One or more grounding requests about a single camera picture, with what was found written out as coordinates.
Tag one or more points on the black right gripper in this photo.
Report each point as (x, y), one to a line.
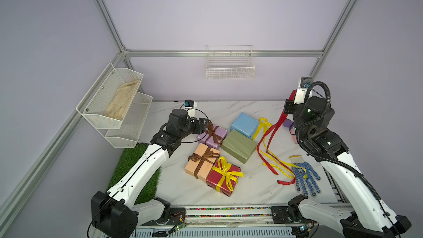
(290, 112)

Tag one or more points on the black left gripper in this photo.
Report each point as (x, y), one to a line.
(200, 128)

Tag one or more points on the light blue gift box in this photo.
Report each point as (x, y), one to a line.
(246, 125)

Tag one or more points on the green gift box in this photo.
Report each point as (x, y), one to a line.
(239, 146)

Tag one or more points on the red gift box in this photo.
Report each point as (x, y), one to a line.
(214, 177)

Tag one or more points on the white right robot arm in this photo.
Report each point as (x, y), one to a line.
(328, 149)

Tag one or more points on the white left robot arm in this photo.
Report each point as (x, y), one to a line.
(138, 178)

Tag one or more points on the purple gift box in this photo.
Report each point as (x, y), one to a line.
(201, 139)

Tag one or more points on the brown ribbon on orange box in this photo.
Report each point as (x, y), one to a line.
(210, 155)

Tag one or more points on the orange gift box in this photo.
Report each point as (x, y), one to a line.
(191, 165)

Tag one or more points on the blue dotted work glove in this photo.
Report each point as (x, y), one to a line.
(306, 176)

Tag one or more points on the white two-tier mesh shelf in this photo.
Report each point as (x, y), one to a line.
(120, 134)

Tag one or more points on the purple trowel pink handle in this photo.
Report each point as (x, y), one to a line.
(291, 127)

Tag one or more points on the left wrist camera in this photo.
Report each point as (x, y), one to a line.
(190, 106)

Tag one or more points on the white wire wall basket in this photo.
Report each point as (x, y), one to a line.
(229, 62)

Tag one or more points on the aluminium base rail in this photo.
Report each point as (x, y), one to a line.
(224, 219)

